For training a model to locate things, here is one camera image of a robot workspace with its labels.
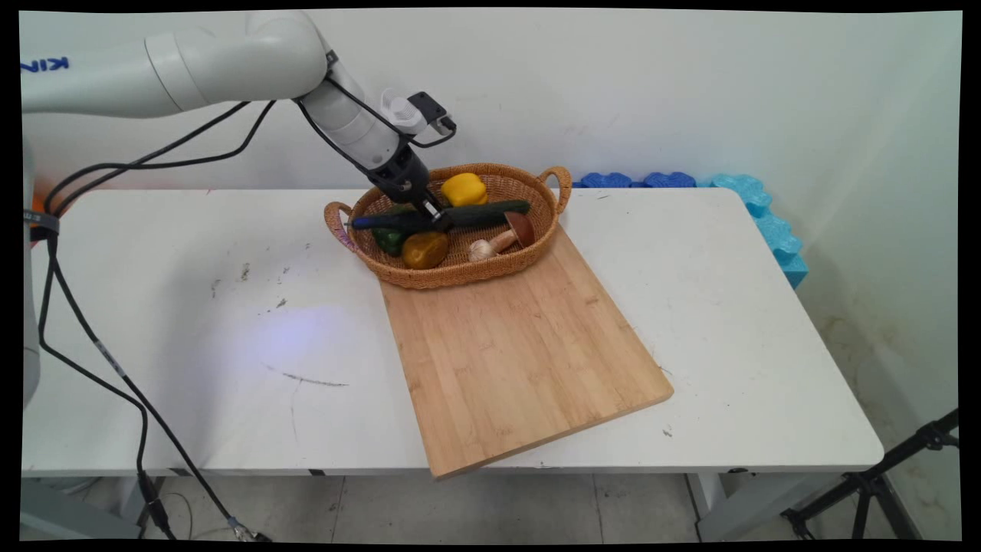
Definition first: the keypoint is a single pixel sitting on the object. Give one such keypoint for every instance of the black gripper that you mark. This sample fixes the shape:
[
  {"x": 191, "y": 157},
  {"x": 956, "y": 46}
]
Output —
[{"x": 402, "y": 176}]

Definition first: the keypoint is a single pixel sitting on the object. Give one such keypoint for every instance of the dark green cucumber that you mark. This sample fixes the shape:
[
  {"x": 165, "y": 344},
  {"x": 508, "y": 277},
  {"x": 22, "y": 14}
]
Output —
[{"x": 490, "y": 213}]

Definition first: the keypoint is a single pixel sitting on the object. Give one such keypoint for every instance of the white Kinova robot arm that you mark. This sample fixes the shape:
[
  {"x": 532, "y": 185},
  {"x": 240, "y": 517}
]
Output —
[{"x": 230, "y": 61}]

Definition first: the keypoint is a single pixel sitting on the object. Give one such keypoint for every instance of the orange bell pepper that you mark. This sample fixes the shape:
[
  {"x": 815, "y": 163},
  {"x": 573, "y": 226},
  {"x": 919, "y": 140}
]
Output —
[{"x": 425, "y": 250}]

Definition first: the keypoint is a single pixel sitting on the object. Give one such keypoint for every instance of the yellow bell pepper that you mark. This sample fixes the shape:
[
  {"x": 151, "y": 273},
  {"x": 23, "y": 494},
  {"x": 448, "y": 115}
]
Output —
[{"x": 464, "y": 190}]

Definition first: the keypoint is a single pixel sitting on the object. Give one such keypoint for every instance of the green bell pepper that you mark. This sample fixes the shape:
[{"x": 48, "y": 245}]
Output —
[{"x": 389, "y": 242}]

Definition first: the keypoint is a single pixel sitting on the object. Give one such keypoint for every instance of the brown cap mushroom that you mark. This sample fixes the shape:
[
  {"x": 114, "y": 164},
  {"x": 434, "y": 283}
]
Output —
[{"x": 523, "y": 227}]

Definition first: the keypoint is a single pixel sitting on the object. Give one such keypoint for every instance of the wooden cutting board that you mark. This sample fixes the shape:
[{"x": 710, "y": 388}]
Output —
[{"x": 521, "y": 360}]

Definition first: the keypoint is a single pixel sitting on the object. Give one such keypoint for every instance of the dark blue foam mat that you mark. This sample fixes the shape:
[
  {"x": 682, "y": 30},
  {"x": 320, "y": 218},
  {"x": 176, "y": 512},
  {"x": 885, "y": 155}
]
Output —
[
  {"x": 668, "y": 180},
  {"x": 605, "y": 181}
]

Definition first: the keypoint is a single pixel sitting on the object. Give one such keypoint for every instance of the light blue foam mat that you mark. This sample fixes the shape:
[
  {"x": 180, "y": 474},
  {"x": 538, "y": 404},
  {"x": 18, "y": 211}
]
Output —
[{"x": 774, "y": 230}]

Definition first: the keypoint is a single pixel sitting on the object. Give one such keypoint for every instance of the white table leg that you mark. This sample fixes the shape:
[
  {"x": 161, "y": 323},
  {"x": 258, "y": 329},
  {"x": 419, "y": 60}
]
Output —
[
  {"x": 709, "y": 502},
  {"x": 54, "y": 510}
]

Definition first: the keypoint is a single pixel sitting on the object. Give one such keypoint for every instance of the orange object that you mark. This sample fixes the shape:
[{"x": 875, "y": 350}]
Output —
[{"x": 38, "y": 204}]

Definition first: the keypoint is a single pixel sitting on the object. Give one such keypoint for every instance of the black tripod stand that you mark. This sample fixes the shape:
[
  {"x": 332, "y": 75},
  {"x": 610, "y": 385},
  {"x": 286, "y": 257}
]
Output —
[{"x": 866, "y": 484}]

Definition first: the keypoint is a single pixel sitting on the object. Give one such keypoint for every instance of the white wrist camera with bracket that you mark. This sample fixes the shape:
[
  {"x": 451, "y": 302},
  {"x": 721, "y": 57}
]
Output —
[{"x": 402, "y": 111}]

